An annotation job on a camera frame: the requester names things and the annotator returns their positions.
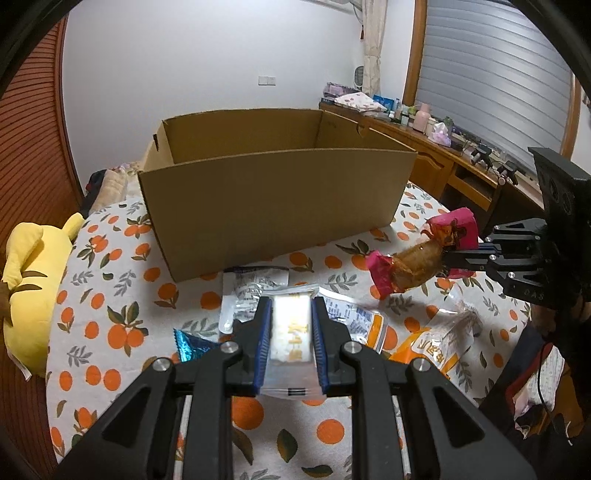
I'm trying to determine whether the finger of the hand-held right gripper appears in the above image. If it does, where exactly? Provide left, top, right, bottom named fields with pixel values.
left=443, top=253, right=513, bottom=280
left=480, top=219, right=550, bottom=254

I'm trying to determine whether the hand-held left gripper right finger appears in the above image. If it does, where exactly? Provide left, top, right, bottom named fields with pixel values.
left=311, top=296, right=540, bottom=480

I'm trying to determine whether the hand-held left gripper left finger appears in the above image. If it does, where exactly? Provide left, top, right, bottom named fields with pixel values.
left=53, top=296, right=274, bottom=480

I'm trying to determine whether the white yellow-print snack packet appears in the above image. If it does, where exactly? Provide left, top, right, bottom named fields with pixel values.
left=259, top=284, right=324, bottom=398

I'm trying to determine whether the pink-ended brown snack packet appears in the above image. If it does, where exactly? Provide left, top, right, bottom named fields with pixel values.
left=367, top=208, right=481, bottom=301

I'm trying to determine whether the brown cardboard box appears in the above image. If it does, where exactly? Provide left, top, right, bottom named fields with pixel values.
left=139, top=108, right=419, bottom=282

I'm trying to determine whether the white orange-cornered snack packet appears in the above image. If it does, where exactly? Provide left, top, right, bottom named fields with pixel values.
left=318, top=288, right=386, bottom=356

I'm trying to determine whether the clear grey-print snack packet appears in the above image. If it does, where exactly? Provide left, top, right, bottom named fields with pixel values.
left=222, top=268, right=291, bottom=335

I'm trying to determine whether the black clamp device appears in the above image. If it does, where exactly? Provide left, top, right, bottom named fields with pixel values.
left=496, top=161, right=520, bottom=185
left=471, top=143, right=495, bottom=167

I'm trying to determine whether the blue foil snack packet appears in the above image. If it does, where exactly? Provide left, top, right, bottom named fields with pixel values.
left=173, top=328, right=222, bottom=365

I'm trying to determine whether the orange snack packet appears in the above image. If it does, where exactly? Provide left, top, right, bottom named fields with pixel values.
left=387, top=300, right=485, bottom=384

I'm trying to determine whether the wooden cabinet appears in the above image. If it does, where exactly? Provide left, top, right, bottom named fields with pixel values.
left=318, top=102, right=546, bottom=217

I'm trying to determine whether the orange-print white blanket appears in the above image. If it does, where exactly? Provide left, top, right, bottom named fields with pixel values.
left=46, top=182, right=532, bottom=480

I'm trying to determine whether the person's dark clothing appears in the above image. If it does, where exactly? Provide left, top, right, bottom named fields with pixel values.
left=480, top=318, right=591, bottom=462

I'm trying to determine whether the folded floral cloth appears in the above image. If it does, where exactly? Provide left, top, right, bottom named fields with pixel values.
left=333, top=91, right=389, bottom=113

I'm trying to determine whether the floral quilt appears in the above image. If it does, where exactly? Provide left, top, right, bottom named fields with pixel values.
left=99, top=161, right=144, bottom=208

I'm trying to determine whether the yellow plush toy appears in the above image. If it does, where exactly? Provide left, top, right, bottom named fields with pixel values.
left=0, top=213, right=86, bottom=381

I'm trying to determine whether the beige curtain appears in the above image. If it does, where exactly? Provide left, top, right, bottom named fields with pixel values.
left=360, top=0, right=384, bottom=95

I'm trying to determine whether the wooden louvered wardrobe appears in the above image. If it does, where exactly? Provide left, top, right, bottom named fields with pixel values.
left=0, top=18, right=86, bottom=416

